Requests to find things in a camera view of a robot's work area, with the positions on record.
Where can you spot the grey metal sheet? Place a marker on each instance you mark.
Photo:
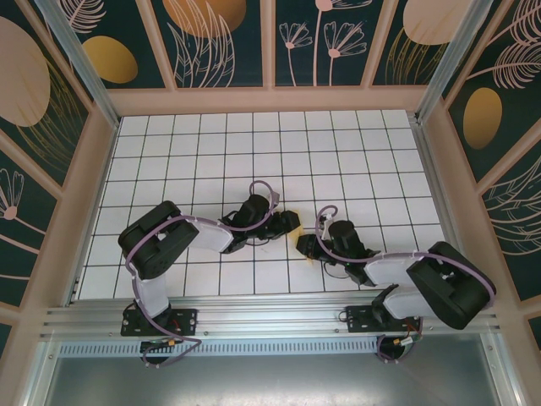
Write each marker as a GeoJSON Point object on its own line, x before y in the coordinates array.
{"type": "Point", "coordinates": [270, 380]}

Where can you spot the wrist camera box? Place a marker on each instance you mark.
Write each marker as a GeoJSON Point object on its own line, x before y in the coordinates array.
{"type": "Point", "coordinates": [323, 224]}
{"type": "Point", "coordinates": [276, 198]}

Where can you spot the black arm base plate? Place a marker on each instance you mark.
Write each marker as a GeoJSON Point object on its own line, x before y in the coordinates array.
{"type": "Point", "coordinates": [359, 319]}
{"type": "Point", "coordinates": [186, 319]}

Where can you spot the yellow paper sheet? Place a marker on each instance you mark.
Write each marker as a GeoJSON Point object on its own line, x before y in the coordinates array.
{"type": "Point", "coordinates": [301, 232]}

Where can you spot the small electronics connector board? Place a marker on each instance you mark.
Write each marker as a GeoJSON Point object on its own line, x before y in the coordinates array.
{"type": "Point", "coordinates": [406, 341]}
{"type": "Point", "coordinates": [162, 343]}

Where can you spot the aluminium mounting rail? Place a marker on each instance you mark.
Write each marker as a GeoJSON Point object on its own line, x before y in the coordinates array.
{"type": "Point", "coordinates": [270, 315]}

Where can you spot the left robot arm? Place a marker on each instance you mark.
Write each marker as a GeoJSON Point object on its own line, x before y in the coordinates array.
{"type": "Point", "coordinates": [156, 241]}

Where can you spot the aluminium frame post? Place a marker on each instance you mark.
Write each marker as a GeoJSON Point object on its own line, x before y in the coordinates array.
{"type": "Point", "coordinates": [455, 63]}
{"type": "Point", "coordinates": [80, 63]}

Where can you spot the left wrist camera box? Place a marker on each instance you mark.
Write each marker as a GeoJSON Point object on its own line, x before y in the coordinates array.
{"type": "Point", "coordinates": [276, 198]}

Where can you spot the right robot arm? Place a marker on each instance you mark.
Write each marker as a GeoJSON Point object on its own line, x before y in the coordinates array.
{"type": "Point", "coordinates": [452, 287]}

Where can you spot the aluminium side rail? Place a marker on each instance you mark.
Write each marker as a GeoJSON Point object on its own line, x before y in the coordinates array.
{"type": "Point", "coordinates": [431, 169]}

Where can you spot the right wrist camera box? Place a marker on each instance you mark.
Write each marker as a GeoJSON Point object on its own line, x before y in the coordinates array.
{"type": "Point", "coordinates": [323, 224]}

